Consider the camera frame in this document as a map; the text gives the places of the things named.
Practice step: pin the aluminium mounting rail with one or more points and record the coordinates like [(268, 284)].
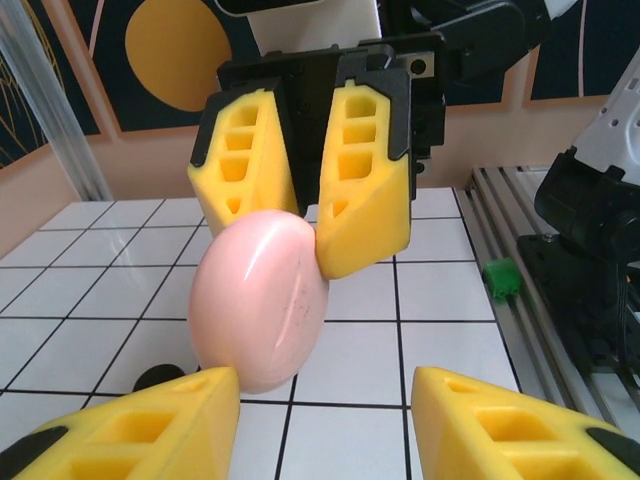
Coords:
[(505, 200)]

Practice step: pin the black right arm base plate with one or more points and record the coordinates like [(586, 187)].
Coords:
[(565, 300)]

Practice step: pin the aluminium corner post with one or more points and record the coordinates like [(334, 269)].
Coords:
[(50, 100)]

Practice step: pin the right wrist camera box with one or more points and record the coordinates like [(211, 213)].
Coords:
[(310, 30)]

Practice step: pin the black earbud charging case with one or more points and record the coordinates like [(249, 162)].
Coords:
[(160, 375)]

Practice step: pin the pink earbud charging case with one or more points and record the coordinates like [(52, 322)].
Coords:
[(255, 300)]

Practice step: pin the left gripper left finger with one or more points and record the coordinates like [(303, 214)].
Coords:
[(210, 425)]

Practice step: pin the green terminal connector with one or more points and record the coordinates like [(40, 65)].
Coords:
[(500, 277)]

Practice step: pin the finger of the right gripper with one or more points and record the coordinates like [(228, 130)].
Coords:
[(270, 150), (385, 215)]

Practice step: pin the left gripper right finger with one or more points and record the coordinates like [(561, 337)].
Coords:
[(450, 425)]

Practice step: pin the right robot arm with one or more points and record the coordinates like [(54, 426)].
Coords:
[(600, 135)]

